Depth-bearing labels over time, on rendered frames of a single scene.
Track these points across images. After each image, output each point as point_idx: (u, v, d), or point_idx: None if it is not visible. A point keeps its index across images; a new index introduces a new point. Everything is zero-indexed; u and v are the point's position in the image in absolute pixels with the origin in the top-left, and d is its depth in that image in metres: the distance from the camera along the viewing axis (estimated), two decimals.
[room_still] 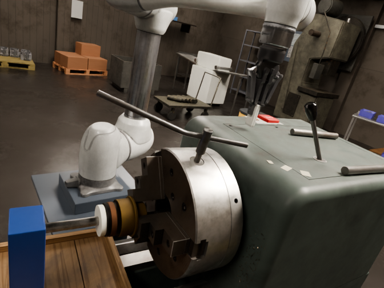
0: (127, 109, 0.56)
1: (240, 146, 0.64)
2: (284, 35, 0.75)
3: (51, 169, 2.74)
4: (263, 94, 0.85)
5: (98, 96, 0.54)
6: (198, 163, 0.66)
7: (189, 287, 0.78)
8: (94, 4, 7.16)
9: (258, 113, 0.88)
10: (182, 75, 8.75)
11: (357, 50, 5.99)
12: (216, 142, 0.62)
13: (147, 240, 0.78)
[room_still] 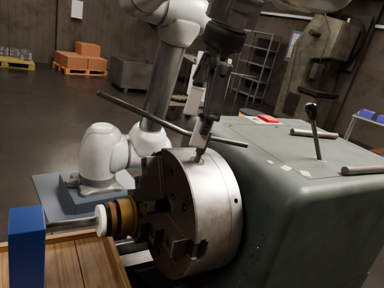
0: (127, 109, 0.56)
1: (240, 146, 0.64)
2: (259, 14, 0.48)
3: (51, 169, 2.74)
4: None
5: (98, 96, 0.54)
6: (198, 163, 0.66)
7: (189, 287, 0.78)
8: (94, 4, 7.16)
9: (196, 96, 0.65)
10: (182, 75, 8.75)
11: (357, 50, 5.99)
12: (216, 142, 0.62)
13: (147, 240, 0.78)
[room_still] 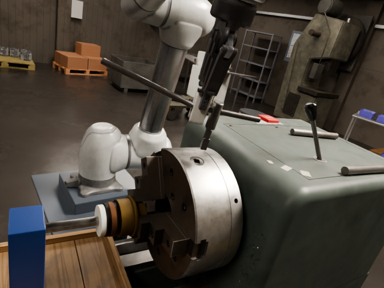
0: (134, 79, 0.53)
1: (252, 121, 0.60)
2: None
3: (51, 169, 2.74)
4: None
5: (103, 64, 0.51)
6: (208, 140, 0.62)
7: (189, 287, 0.78)
8: (94, 4, 7.16)
9: None
10: (182, 75, 8.75)
11: (357, 50, 5.99)
12: (227, 116, 0.59)
13: (147, 240, 0.78)
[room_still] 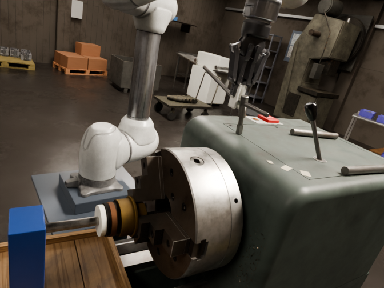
0: (211, 77, 0.91)
1: (262, 115, 0.73)
2: (268, 7, 0.69)
3: (51, 169, 2.74)
4: (249, 73, 0.79)
5: (203, 68, 0.95)
6: (242, 127, 0.82)
7: (189, 287, 0.78)
8: (94, 4, 7.16)
9: (245, 95, 0.82)
10: (182, 75, 8.75)
11: (357, 50, 5.99)
12: (248, 107, 0.78)
13: (147, 240, 0.78)
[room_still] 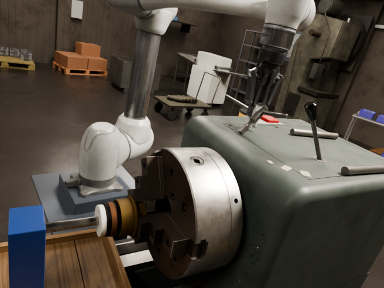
0: (232, 99, 1.00)
1: (280, 115, 0.78)
2: (284, 37, 0.76)
3: (51, 169, 2.74)
4: (265, 95, 0.85)
5: (225, 96, 1.05)
6: (247, 128, 0.83)
7: (189, 287, 0.78)
8: (94, 4, 7.16)
9: None
10: (182, 75, 8.75)
11: (357, 50, 5.99)
12: (266, 113, 0.83)
13: (147, 240, 0.78)
